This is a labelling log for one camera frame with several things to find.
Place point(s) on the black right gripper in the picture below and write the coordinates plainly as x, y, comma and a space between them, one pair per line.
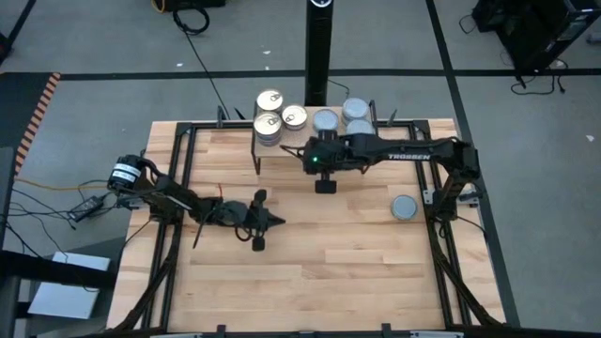
326, 157

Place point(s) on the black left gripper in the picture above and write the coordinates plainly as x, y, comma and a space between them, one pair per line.
256, 218

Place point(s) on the green label tuna can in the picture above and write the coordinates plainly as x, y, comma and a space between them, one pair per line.
355, 108
404, 207
325, 119
360, 126

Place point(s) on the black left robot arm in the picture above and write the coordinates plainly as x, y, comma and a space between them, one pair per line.
178, 199

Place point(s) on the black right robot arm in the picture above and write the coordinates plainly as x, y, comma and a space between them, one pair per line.
408, 155

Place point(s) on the wooden shelf black metal legs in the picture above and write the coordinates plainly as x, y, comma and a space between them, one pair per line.
282, 151

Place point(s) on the black power brick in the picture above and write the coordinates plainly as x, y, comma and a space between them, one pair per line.
87, 207

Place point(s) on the grey metal plate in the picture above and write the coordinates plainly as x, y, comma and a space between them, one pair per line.
70, 291

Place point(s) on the black metal beam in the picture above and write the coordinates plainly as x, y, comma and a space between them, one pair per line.
51, 272

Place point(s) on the black computer cart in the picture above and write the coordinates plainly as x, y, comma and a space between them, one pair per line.
540, 28

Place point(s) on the dark mat hazard stripe edge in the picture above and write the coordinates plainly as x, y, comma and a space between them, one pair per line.
19, 117

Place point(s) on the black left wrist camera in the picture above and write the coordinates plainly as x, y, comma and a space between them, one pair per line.
232, 212

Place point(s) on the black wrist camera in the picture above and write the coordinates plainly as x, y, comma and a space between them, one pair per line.
352, 141
232, 212

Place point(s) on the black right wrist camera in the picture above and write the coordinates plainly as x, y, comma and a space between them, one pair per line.
352, 141

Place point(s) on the black aluminium table frame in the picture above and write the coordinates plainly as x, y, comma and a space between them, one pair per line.
211, 125

